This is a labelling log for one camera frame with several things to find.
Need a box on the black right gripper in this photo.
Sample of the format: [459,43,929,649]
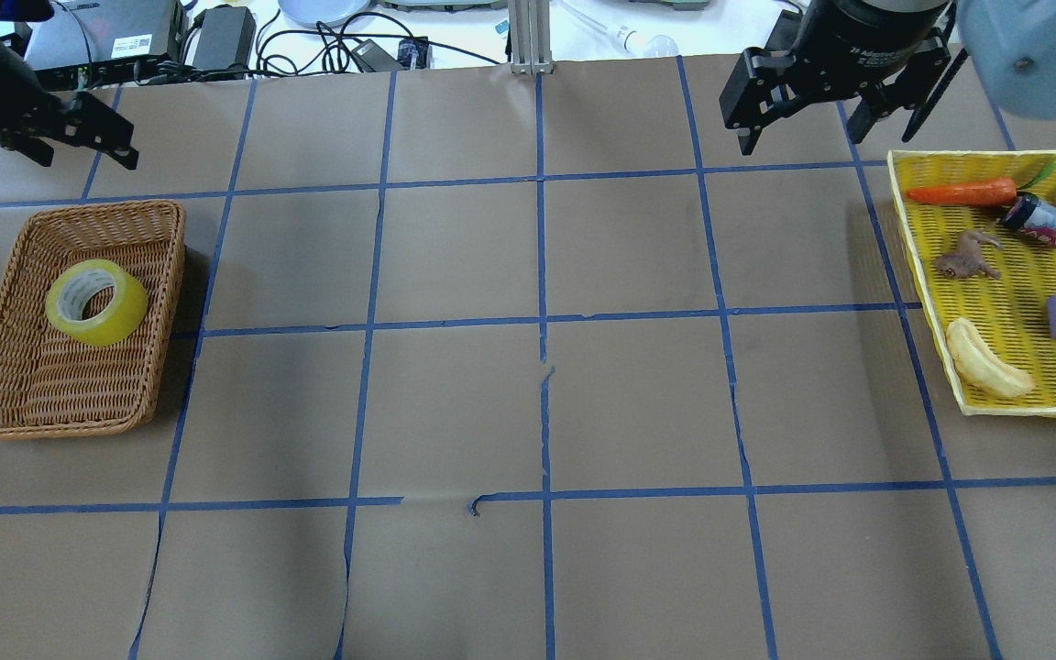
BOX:
[718,1,972,156]

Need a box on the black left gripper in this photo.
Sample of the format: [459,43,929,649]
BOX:
[0,42,139,171]

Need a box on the yellow tape roll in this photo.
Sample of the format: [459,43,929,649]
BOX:
[45,258,149,347]

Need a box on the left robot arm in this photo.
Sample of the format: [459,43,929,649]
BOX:
[0,1,139,171]

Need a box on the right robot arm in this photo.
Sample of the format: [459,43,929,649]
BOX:
[718,1,1056,155]

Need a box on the black computer box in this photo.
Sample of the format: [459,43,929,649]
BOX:
[24,1,187,91]

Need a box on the orange toy carrot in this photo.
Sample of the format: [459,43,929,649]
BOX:
[905,177,1018,208]

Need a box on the black power adapter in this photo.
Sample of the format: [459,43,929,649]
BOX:
[189,5,256,78]

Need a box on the brown wicker basket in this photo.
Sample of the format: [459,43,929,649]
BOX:
[0,200,187,440]

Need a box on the yellow plastic basket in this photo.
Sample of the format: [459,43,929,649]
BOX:
[885,149,1056,417]

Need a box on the light bulb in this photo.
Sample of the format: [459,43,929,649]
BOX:
[612,26,680,59]

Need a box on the brown toy animal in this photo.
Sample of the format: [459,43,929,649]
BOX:
[934,230,1003,280]

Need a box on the small dark can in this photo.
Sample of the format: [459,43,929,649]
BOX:
[1000,192,1056,249]

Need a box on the blue plate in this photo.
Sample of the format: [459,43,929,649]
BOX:
[278,0,372,29]

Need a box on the yellow toy banana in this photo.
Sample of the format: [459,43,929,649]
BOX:
[944,317,1038,400]

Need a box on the aluminium frame post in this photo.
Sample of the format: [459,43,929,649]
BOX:
[507,0,555,75]

